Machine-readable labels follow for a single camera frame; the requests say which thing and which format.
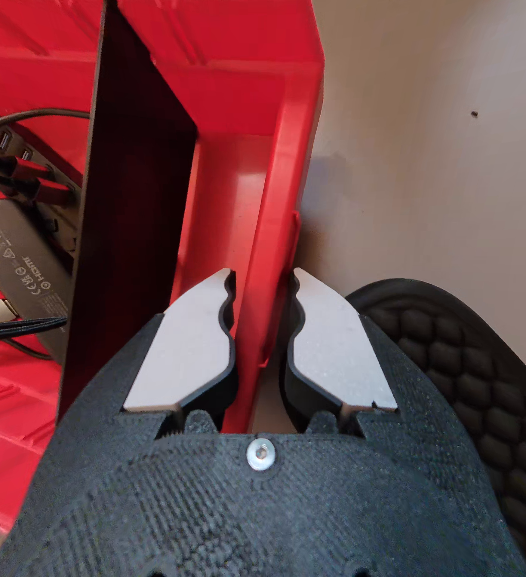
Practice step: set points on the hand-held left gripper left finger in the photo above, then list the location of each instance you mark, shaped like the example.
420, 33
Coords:
190, 351

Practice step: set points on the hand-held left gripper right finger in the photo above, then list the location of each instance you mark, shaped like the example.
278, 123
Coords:
339, 356

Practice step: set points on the small red plastic bin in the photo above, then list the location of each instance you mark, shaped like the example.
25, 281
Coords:
254, 135

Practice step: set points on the black multi-port usb hub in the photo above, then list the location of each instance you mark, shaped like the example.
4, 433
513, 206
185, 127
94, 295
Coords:
32, 153

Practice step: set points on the black wrist rest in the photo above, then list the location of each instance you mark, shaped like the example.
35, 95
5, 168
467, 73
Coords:
479, 383

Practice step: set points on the black divider of red bin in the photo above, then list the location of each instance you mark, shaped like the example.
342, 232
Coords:
132, 203

